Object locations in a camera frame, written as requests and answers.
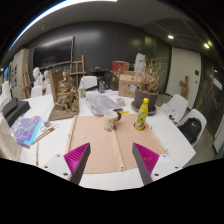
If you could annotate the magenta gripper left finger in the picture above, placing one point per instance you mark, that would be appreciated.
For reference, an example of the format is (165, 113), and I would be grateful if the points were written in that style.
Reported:
(76, 161)

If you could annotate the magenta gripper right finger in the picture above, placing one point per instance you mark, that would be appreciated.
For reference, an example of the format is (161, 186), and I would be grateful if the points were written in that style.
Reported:
(146, 161)

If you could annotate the yellow drink bottle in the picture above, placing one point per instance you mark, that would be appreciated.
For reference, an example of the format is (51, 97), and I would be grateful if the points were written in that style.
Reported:
(142, 114)

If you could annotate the clear plastic water bottle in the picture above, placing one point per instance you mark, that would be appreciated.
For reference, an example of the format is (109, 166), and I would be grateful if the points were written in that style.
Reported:
(82, 89)

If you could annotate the beige cardboard mat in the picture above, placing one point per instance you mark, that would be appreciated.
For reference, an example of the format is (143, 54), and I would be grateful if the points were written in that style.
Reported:
(111, 151)

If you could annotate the patterned ceramic mug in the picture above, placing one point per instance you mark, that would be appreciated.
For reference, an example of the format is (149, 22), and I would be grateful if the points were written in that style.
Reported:
(111, 119)

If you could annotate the black backpack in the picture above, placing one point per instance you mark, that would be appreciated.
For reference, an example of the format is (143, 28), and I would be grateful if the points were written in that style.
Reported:
(191, 129)

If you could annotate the newspaper sheets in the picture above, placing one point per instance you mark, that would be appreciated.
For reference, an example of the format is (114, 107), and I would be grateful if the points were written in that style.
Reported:
(100, 104)

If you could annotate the wooden carved sculpture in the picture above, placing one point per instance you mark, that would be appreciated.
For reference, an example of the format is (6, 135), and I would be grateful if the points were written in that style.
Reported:
(65, 95)

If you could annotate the small white cup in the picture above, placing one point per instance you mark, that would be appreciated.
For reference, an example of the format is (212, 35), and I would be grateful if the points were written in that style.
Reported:
(120, 101)

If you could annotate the white chair with papers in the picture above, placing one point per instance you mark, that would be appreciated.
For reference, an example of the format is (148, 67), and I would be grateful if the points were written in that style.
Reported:
(175, 108)

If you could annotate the white chair with backpack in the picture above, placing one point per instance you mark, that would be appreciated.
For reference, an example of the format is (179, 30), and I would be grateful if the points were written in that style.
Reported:
(195, 114)

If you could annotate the white chair behind table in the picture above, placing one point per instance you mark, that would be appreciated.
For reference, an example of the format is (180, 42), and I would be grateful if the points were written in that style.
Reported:
(89, 82)

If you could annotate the black box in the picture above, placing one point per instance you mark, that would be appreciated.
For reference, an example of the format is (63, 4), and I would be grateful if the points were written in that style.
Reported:
(14, 109)

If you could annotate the grey pot with dried plant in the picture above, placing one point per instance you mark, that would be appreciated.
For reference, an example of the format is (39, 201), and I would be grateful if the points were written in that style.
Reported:
(149, 82)

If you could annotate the cardboard box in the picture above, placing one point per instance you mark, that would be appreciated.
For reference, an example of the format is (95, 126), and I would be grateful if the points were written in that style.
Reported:
(127, 84)

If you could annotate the wooden figure statue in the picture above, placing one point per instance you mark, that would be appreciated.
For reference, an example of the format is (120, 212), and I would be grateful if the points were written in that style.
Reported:
(184, 87)

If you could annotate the white plaster bust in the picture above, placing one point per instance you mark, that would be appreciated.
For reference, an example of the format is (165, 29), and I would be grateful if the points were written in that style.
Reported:
(37, 76)

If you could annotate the wooden easel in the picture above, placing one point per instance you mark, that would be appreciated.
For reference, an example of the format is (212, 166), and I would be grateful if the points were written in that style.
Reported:
(77, 69)

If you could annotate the dark wall screen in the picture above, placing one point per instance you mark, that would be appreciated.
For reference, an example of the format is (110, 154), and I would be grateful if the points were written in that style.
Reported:
(55, 52)

